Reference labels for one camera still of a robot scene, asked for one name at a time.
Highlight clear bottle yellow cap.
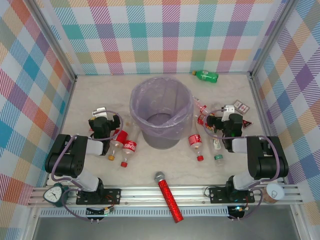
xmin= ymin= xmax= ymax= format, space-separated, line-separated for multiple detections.
xmin=107 ymin=119 xmax=133 ymax=161

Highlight small clear bottle red label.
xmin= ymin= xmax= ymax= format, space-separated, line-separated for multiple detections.
xmin=191 ymin=96 xmax=213 ymax=116

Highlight clear cola bottle red cap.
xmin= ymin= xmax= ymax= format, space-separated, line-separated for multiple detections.
xmin=187 ymin=122 xmax=205 ymax=162
xmin=120 ymin=122 xmax=141 ymax=168

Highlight clear bottle green label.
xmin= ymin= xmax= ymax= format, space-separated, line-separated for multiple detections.
xmin=209 ymin=134 xmax=225 ymax=168

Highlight purple plastic bin liner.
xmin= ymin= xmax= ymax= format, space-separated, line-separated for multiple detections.
xmin=129 ymin=76 xmax=195 ymax=141

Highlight green plastic bottle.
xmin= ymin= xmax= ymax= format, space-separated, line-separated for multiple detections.
xmin=191 ymin=69 xmax=220 ymax=84

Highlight grey plastic bin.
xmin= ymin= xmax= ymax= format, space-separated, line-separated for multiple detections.
xmin=129 ymin=76 xmax=195 ymax=150

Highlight tin can with pull tab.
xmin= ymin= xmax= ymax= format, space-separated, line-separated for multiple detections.
xmin=263 ymin=182 xmax=286 ymax=205

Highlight green alarm clock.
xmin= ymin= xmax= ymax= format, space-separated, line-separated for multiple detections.
xmin=42 ymin=182 xmax=71 ymax=208

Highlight red glitter microphone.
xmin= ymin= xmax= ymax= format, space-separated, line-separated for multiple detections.
xmin=153 ymin=171 xmax=185 ymax=224

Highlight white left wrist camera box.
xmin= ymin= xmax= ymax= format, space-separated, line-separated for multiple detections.
xmin=91 ymin=107 xmax=109 ymax=119

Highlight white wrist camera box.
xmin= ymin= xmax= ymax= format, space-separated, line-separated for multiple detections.
xmin=91 ymin=107 xmax=109 ymax=119
xmin=223 ymin=105 xmax=236 ymax=118

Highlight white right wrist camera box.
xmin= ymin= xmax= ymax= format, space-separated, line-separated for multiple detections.
xmin=223 ymin=105 xmax=236 ymax=118

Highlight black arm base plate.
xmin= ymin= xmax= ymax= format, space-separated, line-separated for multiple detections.
xmin=75 ymin=187 xmax=122 ymax=206
xmin=208 ymin=186 xmax=256 ymax=204

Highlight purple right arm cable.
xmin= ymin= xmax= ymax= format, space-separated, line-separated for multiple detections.
xmin=203 ymin=106 xmax=280 ymax=223

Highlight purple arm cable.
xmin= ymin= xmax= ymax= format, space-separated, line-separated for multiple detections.
xmin=203 ymin=106 xmax=280 ymax=223
xmin=51 ymin=109 xmax=125 ymax=223

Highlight black power connector wires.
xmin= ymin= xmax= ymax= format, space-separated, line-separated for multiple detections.
xmin=86 ymin=206 xmax=116 ymax=217
xmin=227 ymin=204 xmax=251 ymax=218

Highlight aluminium mounting rail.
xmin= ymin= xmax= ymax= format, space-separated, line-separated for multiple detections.
xmin=27 ymin=184 xmax=303 ymax=208

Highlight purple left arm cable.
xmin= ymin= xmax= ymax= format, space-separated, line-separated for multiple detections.
xmin=51 ymin=109 xmax=125 ymax=223

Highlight aluminium frame post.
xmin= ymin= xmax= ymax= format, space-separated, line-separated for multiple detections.
xmin=29 ymin=0 xmax=78 ymax=81
xmin=249 ymin=0 xmax=302 ymax=80

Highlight white slotted cable duct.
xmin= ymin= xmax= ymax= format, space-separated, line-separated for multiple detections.
xmin=39 ymin=208 xmax=230 ymax=218

